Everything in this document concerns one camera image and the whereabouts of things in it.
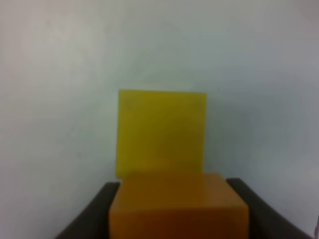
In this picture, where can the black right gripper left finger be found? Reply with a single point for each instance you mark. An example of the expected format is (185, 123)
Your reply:
(93, 221)

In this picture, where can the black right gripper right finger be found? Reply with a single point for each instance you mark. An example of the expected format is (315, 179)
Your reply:
(265, 222)

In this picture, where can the orange block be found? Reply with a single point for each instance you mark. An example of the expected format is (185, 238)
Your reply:
(177, 206)

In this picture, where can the yellow block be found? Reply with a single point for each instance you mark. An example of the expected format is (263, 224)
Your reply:
(160, 131)

